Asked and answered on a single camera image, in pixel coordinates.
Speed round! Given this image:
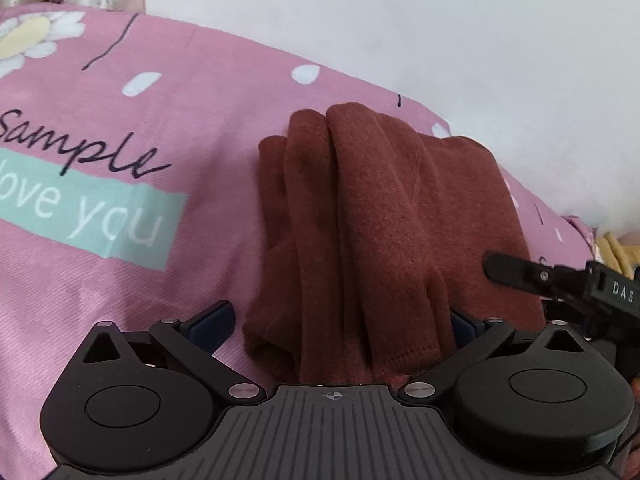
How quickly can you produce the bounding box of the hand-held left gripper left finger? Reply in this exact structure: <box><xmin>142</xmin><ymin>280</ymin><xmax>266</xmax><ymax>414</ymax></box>
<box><xmin>81</xmin><ymin>300</ymin><xmax>267</xmax><ymax>404</ymax></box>

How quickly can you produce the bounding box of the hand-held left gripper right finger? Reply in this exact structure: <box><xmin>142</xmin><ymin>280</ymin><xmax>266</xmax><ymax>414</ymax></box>
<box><xmin>399</xmin><ymin>309</ymin><xmax>585</xmax><ymax>405</ymax></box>

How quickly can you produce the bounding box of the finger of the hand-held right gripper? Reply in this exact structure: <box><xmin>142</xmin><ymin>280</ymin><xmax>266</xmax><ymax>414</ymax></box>
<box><xmin>482</xmin><ymin>252</ymin><xmax>593</xmax><ymax>307</ymax></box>

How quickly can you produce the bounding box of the brown knit garment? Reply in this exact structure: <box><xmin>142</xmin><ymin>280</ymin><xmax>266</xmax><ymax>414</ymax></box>
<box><xmin>243</xmin><ymin>102</ymin><xmax>547</xmax><ymax>387</ymax></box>

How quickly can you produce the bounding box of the yellow cloth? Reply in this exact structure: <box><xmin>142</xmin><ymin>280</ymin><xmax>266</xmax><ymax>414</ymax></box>
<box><xmin>594</xmin><ymin>231</ymin><xmax>640</xmax><ymax>281</ymax></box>

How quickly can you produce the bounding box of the pink daisy print bedsheet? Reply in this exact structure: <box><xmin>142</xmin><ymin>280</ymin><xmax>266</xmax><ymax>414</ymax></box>
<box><xmin>0</xmin><ymin>2</ymin><xmax>598</xmax><ymax>463</ymax></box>

